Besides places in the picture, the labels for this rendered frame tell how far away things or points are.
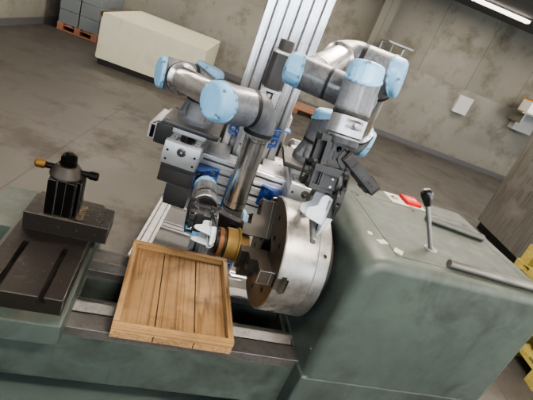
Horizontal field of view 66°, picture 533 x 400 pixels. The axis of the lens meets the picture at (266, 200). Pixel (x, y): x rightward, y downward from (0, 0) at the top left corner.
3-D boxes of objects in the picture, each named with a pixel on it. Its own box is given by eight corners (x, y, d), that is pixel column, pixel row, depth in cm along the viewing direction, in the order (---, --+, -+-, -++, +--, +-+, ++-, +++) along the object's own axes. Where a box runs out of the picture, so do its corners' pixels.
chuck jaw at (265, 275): (279, 251, 110) (289, 277, 100) (274, 266, 112) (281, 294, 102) (241, 242, 107) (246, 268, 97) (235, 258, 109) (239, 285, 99)
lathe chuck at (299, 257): (270, 253, 137) (309, 181, 119) (278, 336, 113) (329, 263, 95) (244, 248, 134) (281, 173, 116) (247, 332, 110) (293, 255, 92)
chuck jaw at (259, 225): (274, 241, 117) (282, 201, 119) (280, 242, 112) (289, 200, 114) (237, 232, 114) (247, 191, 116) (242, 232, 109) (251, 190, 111)
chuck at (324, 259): (279, 255, 138) (320, 184, 120) (289, 339, 114) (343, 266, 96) (270, 253, 137) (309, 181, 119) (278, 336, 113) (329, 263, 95)
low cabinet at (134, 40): (91, 61, 639) (100, 10, 608) (132, 49, 826) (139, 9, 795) (193, 98, 662) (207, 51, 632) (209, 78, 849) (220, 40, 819)
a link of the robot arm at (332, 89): (339, 72, 97) (335, 63, 87) (382, 90, 96) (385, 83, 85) (324, 103, 99) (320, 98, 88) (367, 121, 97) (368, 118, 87)
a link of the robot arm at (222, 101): (183, 90, 163) (256, 132, 123) (147, 83, 153) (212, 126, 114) (189, 60, 159) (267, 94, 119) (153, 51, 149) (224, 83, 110)
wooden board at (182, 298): (223, 268, 136) (227, 259, 135) (229, 354, 105) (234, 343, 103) (131, 249, 128) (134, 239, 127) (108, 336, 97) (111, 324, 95)
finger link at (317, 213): (295, 229, 87) (309, 189, 85) (320, 236, 89) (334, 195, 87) (300, 234, 84) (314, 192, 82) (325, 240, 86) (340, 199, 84)
